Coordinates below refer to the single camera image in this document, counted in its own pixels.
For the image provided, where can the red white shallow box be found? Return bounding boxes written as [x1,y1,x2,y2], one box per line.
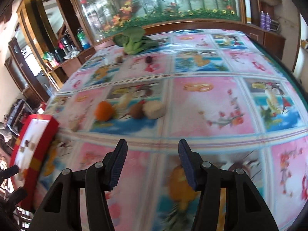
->
[9,114,59,211]

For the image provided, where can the orange tangerine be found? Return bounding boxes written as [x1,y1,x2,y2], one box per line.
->
[94,101,115,121]

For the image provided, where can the brown kiwi fruit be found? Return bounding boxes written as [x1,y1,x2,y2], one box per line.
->
[129,103,145,119]

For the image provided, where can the colourful fruit print tablecloth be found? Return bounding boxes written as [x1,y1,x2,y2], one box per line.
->
[33,29,307,230]

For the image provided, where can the wooden low cabinet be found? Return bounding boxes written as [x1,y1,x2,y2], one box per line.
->
[47,46,96,90]

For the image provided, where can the small brown longan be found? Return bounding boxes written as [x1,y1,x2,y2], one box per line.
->
[116,56,123,63]

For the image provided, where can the green label water bottle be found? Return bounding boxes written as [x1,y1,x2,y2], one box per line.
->
[77,27,91,49]

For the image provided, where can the black thermos pot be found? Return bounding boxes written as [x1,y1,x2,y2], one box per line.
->
[59,34,72,54]

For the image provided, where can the far dark jujube date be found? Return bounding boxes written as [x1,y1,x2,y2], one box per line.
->
[145,56,152,64]

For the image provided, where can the green bok choy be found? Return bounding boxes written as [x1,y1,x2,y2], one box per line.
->
[113,26,159,55]

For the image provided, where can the purple spray bottle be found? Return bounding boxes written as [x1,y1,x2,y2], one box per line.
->
[265,13,271,31]
[259,10,265,29]

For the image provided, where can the flower bamboo glass screen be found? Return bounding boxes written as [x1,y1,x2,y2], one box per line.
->
[71,0,244,43]

